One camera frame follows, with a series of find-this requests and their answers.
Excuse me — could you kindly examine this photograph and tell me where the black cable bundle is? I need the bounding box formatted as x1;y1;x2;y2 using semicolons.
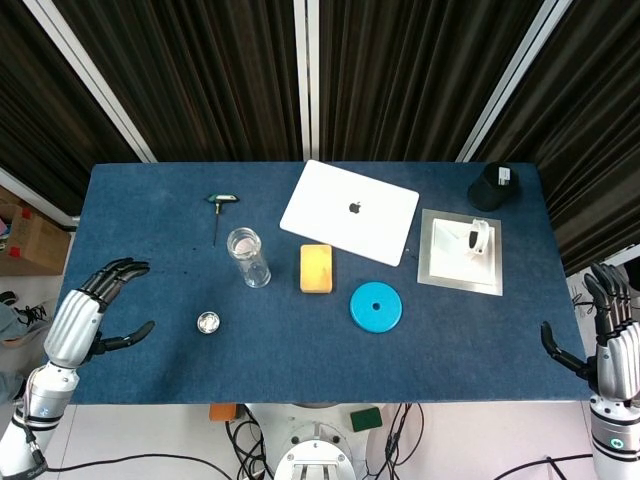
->
367;402;426;480
224;403;275;480

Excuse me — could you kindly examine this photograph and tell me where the blue table cloth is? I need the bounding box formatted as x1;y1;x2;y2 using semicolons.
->
68;159;597;406

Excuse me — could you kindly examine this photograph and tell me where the green T-handle hex key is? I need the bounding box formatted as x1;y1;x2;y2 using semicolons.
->
204;194;241;248

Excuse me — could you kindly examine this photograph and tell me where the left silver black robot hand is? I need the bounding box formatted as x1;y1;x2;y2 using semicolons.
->
42;257;157;372

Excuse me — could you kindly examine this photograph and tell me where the black floor cable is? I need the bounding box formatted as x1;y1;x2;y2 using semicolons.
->
492;453;596;480
43;451;236;480

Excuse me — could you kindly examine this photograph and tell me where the white closed laptop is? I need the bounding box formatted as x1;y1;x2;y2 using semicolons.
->
279;159;421;268

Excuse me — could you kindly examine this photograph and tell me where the yellow sponge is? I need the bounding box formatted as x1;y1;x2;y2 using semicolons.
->
299;243;335;295

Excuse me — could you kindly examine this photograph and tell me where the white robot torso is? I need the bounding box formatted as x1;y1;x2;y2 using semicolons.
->
272;402;370;480

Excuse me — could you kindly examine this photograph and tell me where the white frame post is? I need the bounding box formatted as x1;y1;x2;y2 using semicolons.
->
24;0;157;163
292;0;322;162
455;0;585;163

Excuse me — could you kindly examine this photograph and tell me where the square silver metal plate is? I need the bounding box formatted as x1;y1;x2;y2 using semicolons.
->
416;208;504;297

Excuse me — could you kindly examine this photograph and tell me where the black pleated curtain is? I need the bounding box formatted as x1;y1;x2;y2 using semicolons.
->
0;0;145;217
318;0;569;163
473;0;640;277
52;0;307;163

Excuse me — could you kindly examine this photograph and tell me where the black mesh pen holder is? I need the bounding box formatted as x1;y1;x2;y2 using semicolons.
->
467;162;521;213

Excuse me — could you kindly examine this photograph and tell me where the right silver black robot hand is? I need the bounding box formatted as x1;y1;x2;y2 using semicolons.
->
540;262;640;401

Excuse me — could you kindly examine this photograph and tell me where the brown cardboard box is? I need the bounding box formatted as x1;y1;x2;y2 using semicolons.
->
0;187;74;276

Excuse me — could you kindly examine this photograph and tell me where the clear glass jar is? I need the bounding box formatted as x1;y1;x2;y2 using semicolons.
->
226;227;272;289

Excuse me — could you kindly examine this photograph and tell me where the white stand with ring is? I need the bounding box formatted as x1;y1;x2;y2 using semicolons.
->
429;217;503;286

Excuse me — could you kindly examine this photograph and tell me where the green block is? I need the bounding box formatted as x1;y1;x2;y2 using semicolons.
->
350;407;384;433

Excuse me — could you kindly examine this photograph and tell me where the blue disc with hole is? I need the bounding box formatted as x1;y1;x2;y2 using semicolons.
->
349;281;404;332

